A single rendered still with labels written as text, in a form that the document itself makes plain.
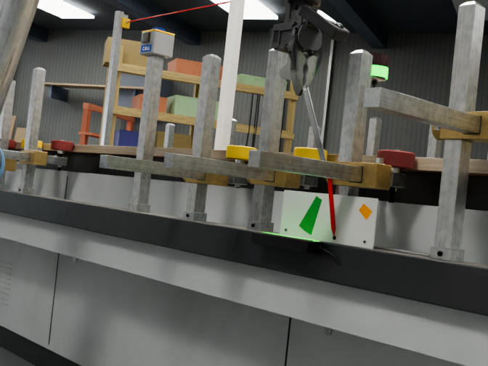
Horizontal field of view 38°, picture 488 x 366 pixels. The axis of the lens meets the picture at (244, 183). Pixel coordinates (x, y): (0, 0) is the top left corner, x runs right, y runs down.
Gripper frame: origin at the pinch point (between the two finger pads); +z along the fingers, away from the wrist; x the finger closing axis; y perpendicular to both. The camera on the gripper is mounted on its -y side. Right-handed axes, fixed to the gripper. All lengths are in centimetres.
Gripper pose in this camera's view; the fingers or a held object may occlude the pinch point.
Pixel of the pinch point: (301, 89)
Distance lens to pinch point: 153.1
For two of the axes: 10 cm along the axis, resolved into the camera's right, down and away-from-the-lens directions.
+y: -6.7, -0.6, 7.4
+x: -7.4, -0.9, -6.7
